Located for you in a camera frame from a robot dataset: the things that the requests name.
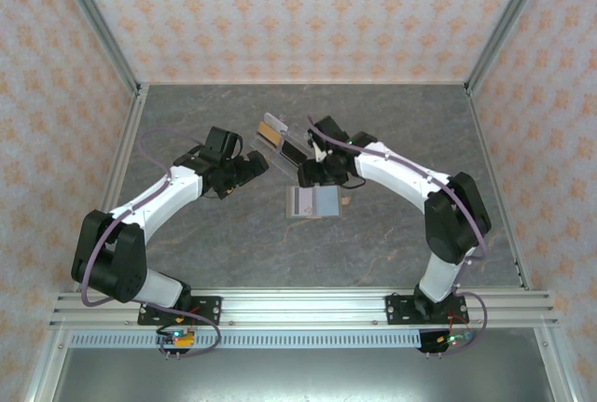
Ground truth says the pink card with dark stripe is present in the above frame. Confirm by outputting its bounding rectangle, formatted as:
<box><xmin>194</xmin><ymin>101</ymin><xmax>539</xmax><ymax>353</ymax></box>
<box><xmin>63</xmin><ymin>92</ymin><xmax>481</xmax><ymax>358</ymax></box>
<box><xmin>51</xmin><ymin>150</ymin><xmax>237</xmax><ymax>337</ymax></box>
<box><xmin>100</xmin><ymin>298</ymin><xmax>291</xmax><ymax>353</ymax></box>
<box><xmin>289</xmin><ymin>187</ymin><xmax>319</xmax><ymax>218</ymax></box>

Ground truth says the clear plastic case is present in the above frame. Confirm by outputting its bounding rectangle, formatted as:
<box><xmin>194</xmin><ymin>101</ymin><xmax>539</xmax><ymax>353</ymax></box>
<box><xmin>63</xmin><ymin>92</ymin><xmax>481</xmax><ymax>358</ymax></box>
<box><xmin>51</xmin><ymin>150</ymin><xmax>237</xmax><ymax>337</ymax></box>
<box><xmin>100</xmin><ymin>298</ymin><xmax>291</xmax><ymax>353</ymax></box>
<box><xmin>284</xmin><ymin>185</ymin><xmax>352</xmax><ymax>221</ymax></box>

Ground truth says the black card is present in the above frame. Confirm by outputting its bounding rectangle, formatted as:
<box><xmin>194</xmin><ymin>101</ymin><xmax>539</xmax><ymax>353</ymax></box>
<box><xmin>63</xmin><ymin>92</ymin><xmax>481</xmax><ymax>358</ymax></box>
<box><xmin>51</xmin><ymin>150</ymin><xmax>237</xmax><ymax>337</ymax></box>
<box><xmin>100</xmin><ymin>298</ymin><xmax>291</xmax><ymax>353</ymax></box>
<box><xmin>279</xmin><ymin>139</ymin><xmax>312</xmax><ymax>165</ymax></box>

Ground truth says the orange card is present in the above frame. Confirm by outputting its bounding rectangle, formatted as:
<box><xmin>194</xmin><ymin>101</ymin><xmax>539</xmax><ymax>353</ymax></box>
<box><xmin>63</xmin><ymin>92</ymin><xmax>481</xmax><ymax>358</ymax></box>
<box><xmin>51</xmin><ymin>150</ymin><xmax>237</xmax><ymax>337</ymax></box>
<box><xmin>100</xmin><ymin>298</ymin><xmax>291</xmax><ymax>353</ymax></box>
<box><xmin>255</xmin><ymin>121</ymin><xmax>284</xmax><ymax>147</ymax></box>

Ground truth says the blue-grey card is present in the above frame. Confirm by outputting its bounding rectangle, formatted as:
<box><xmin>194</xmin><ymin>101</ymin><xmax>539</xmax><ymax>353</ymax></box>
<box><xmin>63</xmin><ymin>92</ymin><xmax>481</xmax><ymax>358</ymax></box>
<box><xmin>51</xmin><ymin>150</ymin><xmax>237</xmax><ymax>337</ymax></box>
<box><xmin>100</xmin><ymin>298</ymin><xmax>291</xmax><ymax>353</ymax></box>
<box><xmin>315</xmin><ymin>187</ymin><xmax>340</xmax><ymax>217</ymax></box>

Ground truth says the clear acrylic card stand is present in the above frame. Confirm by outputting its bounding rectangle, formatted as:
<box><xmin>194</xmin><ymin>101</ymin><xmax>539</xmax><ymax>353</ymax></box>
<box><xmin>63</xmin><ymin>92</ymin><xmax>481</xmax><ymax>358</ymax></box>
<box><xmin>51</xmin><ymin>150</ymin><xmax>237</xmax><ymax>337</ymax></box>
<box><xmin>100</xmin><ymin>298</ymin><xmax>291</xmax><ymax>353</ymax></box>
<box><xmin>251</xmin><ymin>111</ymin><xmax>323</xmax><ymax>178</ymax></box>

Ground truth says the white card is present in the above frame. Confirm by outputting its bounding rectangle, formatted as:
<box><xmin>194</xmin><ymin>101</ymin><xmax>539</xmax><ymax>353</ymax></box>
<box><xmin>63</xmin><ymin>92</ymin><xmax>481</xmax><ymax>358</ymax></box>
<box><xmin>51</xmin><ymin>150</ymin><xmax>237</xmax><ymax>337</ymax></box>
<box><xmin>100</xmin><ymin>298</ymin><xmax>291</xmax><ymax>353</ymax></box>
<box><xmin>262</xmin><ymin>111</ymin><xmax>288</xmax><ymax>130</ymax></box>

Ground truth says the circuit board with yellow connector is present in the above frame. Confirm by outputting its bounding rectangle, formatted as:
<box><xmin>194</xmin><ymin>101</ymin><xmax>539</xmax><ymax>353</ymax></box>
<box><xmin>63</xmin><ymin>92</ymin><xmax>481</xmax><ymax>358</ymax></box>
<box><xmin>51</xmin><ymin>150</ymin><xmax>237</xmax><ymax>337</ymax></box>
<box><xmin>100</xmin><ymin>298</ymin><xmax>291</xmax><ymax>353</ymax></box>
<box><xmin>156</xmin><ymin>326</ymin><xmax>197</xmax><ymax>347</ymax></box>

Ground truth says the grey metal sheet panel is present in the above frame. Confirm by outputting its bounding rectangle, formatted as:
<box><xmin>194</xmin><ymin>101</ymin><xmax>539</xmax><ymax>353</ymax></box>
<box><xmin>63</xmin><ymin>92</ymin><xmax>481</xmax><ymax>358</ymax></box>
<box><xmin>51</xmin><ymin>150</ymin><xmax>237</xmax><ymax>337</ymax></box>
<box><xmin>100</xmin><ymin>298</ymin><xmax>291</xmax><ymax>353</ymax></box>
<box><xmin>50</xmin><ymin>348</ymin><xmax>547</xmax><ymax>402</ymax></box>

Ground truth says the circuit board with green light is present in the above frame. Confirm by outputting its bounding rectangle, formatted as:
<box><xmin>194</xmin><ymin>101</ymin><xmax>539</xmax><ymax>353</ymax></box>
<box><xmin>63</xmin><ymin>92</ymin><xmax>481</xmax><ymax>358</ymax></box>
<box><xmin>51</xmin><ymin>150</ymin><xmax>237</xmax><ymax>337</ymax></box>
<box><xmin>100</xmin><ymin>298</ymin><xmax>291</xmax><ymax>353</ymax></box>
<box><xmin>436</xmin><ymin>331</ymin><xmax>475</xmax><ymax>347</ymax></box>

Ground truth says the aluminium table side rail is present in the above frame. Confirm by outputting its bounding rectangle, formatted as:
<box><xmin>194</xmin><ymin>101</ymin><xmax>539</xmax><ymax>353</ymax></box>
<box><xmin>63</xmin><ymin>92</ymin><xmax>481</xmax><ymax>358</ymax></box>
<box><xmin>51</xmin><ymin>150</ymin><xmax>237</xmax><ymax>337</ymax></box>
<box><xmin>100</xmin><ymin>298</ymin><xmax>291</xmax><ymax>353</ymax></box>
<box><xmin>465</xmin><ymin>87</ymin><xmax>533</xmax><ymax>292</ymax></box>
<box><xmin>74</xmin><ymin>84</ymin><xmax>150</xmax><ymax>292</ymax></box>

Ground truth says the long aluminium mounting rail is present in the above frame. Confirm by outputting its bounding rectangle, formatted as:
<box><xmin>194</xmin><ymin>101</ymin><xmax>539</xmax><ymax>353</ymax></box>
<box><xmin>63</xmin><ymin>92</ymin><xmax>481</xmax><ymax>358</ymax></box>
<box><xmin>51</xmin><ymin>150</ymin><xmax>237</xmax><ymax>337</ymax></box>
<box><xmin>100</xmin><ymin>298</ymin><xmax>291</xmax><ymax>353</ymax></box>
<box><xmin>49</xmin><ymin>289</ymin><xmax>559</xmax><ymax>328</ymax></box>

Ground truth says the grey slotted cable duct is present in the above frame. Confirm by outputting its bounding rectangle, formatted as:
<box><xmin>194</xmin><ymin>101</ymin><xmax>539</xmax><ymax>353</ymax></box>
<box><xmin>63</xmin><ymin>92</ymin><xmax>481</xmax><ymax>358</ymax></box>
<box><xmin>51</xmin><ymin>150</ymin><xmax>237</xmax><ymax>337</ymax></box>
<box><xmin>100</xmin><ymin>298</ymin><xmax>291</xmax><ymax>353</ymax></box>
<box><xmin>69</xmin><ymin>330</ymin><xmax>477</xmax><ymax>351</ymax></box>

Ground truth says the aluminium frame post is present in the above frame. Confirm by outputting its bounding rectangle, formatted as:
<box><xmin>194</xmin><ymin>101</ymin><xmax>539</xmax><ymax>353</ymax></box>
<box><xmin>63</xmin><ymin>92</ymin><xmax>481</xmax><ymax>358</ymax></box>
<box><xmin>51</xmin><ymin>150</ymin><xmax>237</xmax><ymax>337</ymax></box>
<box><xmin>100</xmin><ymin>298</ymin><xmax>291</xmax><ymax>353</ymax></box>
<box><xmin>465</xmin><ymin>0</ymin><xmax>556</xmax><ymax>94</ymax></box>
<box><xmin>49</xmin><ymin>0</ymin><xmax>142</xmax><ymax>95</ymax></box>

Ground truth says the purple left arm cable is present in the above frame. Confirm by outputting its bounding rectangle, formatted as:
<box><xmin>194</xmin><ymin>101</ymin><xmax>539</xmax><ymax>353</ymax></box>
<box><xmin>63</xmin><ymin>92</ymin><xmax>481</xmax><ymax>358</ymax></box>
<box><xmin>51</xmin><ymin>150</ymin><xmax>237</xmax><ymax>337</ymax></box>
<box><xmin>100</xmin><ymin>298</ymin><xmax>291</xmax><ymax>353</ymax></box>
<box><xmin>81</xmin><ymin>129</ymin><xmax>221</xmax><ymax>357</ymax></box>

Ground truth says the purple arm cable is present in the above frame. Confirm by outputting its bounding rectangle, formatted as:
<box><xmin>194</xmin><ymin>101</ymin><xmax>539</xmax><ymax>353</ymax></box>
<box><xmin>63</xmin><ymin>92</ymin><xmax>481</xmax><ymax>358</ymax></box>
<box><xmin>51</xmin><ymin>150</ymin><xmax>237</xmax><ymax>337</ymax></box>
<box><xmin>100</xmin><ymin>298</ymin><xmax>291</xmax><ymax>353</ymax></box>
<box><xmin>81</xmin><ymin>129</ymin><xmax>221</xmax><ymax>357</ymax></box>
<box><xmin>306</xmin><ymin>115</ymin><xmax>491</xmax><ymax>357</ymax></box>

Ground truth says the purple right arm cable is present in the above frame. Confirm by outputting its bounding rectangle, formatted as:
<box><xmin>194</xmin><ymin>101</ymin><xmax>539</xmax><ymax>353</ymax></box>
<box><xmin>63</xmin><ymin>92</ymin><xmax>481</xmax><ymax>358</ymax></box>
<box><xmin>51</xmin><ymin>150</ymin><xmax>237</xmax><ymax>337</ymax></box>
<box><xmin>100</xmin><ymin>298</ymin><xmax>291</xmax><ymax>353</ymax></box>
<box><xmin>306</xmin><ymin>115</ymin><xmax>491</xmax><ymax>357</ymax></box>

